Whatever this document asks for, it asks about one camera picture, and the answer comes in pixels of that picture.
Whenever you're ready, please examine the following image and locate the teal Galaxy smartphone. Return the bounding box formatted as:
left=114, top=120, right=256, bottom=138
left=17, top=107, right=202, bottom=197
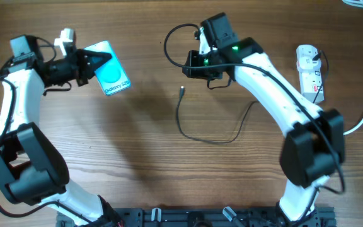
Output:
left=85, top=40, right=131, bottom=96

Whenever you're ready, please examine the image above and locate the white power strip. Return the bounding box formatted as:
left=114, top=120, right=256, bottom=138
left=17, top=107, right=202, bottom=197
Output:
left=296, top=44, right=325, bottom=103

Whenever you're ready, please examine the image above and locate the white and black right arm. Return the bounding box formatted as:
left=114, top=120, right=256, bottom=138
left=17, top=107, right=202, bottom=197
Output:
left=181, top=13, right=345, bottom=226

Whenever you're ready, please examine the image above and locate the black camera cable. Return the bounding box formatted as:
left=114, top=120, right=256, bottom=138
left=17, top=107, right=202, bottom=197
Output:
left=163, top=23, right=346, bottom=221
left=0, top=36, right=94, bottom=224

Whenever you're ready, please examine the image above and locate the black left camera cable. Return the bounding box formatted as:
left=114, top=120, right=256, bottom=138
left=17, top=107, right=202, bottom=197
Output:
left=0, top=36, right=94, bottom=224

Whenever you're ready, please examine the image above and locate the white USB charger plug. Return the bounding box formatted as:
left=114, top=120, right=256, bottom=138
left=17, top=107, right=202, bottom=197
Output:
left=296, top=56, right=321, bottom=73

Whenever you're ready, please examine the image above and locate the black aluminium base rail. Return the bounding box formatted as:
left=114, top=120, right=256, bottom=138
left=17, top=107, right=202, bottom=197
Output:
left=55, top=207, right=337, bottom=227

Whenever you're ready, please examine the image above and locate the black USB charging cable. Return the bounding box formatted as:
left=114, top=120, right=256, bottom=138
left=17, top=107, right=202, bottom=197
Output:
left=175, top=50, right=330, bottom=145

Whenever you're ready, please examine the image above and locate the black right camera cable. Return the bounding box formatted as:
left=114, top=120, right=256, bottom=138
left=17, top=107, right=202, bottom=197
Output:
left=163, top=23, right=346, bottom=221

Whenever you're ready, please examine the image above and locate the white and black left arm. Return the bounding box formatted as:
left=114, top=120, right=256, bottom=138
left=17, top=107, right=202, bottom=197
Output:
left=0, top=29, right=125, bottom=226

